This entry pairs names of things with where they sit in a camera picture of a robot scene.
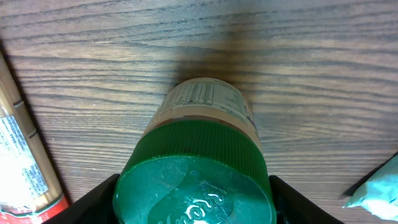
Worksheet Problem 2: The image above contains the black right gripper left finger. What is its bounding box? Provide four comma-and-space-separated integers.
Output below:
44, 174, 119, 224

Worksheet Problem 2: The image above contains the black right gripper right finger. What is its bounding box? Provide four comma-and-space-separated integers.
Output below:
269, 175, 344, 224

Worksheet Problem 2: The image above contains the long orange noodle packet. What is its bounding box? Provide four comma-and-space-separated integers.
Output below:
1, 60, 69, 224

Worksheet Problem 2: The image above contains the teal tissue packet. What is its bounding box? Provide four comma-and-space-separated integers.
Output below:
343, 154, 397, 222

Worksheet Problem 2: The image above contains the green lidded jar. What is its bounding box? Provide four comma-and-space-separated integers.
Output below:
113, 78, 277, 224

